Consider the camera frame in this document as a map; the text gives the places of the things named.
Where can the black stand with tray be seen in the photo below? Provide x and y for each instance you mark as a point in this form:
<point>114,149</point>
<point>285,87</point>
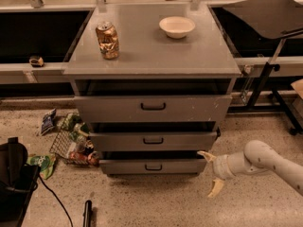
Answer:
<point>265,37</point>

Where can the grey top drawer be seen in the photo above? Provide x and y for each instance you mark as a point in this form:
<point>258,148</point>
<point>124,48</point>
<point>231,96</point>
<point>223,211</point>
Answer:
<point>101,109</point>

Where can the grey drawer cabinet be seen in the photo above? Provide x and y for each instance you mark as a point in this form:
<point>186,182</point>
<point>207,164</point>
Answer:
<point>152,64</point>

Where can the grey drawer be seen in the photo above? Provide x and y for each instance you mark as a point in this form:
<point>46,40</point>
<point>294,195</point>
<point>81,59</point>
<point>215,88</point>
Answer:
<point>153,141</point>
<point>101,109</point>
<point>169,166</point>

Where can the blue snack bag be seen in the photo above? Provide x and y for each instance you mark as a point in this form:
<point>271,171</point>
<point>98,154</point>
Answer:
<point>48,122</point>

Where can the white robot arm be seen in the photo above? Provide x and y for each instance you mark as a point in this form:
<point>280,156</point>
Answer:
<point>256,157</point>

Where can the crushed gold soda can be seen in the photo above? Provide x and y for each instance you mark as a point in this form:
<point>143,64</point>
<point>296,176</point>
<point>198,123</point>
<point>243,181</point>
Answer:
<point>107,40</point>

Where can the yellow tape measure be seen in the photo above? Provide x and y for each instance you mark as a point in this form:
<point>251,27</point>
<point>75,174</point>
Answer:
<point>36,61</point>

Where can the green snack bag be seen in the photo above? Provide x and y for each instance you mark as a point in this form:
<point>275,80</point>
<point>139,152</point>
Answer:
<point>44,162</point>

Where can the wire basket with snacks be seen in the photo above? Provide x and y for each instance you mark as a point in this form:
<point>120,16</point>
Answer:
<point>73,144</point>

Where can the white bowl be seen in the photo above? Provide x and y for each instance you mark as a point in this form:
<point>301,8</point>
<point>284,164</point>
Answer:
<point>177,27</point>

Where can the grey bottom drawer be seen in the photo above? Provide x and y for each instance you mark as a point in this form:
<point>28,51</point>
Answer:
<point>169,166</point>

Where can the grey middle drawer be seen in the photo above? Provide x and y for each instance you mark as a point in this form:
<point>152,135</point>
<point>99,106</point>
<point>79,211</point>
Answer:
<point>153,141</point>

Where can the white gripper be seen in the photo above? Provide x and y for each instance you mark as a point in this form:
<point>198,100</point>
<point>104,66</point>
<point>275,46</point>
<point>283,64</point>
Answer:
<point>220,167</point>

